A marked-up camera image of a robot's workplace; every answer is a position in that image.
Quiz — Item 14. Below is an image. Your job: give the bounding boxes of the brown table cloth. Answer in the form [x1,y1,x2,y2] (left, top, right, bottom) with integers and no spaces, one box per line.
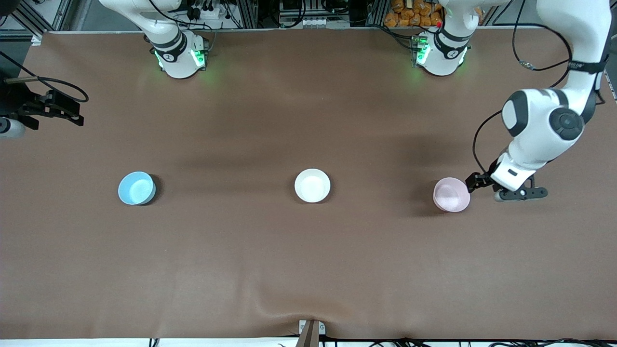
[0,27,617,341]

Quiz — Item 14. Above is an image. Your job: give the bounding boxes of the orange packets pile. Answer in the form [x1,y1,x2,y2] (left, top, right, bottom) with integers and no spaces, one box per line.
[384,0,443,28]

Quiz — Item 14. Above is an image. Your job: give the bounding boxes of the white power strip with plugs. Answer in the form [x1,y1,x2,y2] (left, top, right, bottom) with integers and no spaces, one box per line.
[186,0,228,21]

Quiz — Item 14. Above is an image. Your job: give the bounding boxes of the pink bowl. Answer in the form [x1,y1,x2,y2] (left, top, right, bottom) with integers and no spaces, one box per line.
[433,177,471,213]

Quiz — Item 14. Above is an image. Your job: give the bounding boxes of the green-lit box at left arm base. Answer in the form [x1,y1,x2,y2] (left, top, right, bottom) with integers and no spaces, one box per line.
[411,34,431,68]

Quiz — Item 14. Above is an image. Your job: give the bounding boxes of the blue bowl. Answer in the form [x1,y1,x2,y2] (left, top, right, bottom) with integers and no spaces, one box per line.
[118,171,157,206]

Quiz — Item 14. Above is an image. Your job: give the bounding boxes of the aluminium frame post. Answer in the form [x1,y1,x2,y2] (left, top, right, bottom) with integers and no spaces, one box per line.
[366,0,389,27]
[236,0,259,29]

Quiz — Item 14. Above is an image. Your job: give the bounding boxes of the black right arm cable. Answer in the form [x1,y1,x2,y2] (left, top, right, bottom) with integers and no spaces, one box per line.
[0,50,90,104]

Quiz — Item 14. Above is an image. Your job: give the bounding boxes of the aluminium frame rail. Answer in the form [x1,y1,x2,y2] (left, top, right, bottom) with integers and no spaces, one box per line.
[0,0,74,46]

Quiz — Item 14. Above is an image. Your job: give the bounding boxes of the brown camera post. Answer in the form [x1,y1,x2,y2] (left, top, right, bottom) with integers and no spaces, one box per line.
[295,320,320,347]

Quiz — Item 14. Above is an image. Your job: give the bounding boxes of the white metal edge bracket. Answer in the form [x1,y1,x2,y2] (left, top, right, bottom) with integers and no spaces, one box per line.
[298,320,326,336]

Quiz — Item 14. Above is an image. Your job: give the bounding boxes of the green-lit box at right arm base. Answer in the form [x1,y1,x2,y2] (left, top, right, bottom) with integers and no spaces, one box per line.
[191,38,209,68]

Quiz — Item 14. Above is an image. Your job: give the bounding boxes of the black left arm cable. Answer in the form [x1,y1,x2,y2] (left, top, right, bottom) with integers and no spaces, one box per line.
[472,0,575,177]

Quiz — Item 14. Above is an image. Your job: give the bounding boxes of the white bowl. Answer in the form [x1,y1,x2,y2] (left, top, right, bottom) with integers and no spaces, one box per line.
[295,168,332,203]

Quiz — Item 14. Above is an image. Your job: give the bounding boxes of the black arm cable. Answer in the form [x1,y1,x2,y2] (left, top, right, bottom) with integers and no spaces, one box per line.
[472,0,575,177]
[0,50,90,104]

